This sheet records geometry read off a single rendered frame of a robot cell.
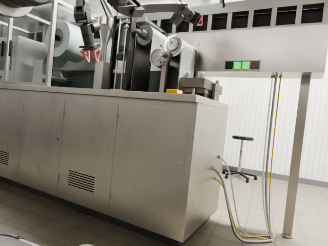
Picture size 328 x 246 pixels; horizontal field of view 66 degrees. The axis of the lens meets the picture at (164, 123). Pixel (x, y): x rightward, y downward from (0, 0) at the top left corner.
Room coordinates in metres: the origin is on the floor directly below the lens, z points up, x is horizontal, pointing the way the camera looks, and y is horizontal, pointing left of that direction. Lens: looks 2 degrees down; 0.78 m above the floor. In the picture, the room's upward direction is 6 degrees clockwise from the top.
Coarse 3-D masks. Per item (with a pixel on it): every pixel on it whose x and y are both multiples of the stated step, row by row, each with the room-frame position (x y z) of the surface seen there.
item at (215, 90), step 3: (213, 84) 1.72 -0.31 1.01; (216, 84) 1.72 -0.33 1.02; (213, 87) 1.71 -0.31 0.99; (216, 87) 1.73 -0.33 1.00; (219, 87) 1.78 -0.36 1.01; (213, 90) 1.71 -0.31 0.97; (216, 90) 1.72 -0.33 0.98; (219, 90) 1.79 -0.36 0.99; (213, 93) 1.71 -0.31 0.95; (216, 93) 1.74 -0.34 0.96; (213, 96) 1.71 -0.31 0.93; (216, 96) 1.74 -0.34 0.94; (213, 99) 1.71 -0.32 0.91; (216, 99) 1.75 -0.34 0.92
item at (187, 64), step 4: (184, 56) 1.75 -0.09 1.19; (188, 56) 1.80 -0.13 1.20; (180, 60) 1.70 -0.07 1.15; (184, 60) 1.76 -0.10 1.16; (188, 60) 1.81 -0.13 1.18; (192, 60) 1.87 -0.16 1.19; (180, 64) 1.70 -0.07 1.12; (184, 64) 1.76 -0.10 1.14; (188, 64) 1.82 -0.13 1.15; (192, 64) 1.88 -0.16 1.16; (180, 68) 1.71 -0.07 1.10; (184, 68) 1.77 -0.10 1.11; (188, 68) 1.82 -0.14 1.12; (192, 68) 1.88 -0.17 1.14; (180, 72) 1.71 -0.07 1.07; (184, 72) 1.77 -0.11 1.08; (192, 72) 1.89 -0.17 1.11; (180, 76) 1.72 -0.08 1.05; (192, 76) 1.90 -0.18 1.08
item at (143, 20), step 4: (136, 20) 1.86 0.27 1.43; (140, 20) 1.84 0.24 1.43; (144, 20) 1.82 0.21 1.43; (148, 20) 1.86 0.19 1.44; (144, 24) 1.93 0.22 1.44; (148, 24) 1.92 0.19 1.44; (152, 24) 1.91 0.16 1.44; (156, 28) 1.99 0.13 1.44; (160, 28) 2.01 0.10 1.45; (160, 32) 2.09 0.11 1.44; (164, 32) 2.08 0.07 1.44
